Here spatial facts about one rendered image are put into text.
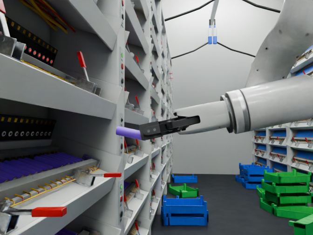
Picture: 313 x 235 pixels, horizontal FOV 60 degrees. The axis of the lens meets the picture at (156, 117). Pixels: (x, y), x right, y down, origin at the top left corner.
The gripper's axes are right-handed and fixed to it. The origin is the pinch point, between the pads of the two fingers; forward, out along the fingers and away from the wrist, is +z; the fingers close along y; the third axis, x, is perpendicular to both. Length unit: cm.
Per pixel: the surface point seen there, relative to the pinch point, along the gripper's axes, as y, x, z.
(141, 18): -89, -65, 4
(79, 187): 2.1, 7.9, 16.0
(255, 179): -271, 70, -71
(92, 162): -12.7, 4.2, 18.1
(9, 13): -0.3, -32.3, 25.6
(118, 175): -0.5, 7.3, 8.6
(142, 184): -89, 23, 22
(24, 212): 26.1, 6.7, 12.1
